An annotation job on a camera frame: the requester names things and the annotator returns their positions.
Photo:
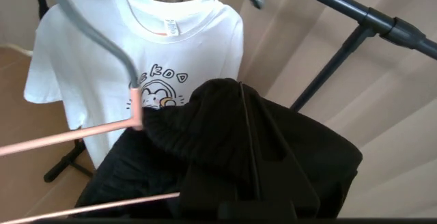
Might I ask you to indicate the black clothes rack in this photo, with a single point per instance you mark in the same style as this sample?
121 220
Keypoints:
341 3

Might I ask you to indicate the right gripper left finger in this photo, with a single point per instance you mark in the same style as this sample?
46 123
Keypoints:
205 193

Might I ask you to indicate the beige curtain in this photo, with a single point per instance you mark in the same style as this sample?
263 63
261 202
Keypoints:
375 97

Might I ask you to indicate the white t-shirt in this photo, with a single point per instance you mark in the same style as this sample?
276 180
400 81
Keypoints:
85 63

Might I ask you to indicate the black shorts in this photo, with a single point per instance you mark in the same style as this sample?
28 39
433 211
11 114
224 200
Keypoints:
191 132

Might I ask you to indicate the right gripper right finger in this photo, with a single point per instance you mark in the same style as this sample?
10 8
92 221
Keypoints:
280 176

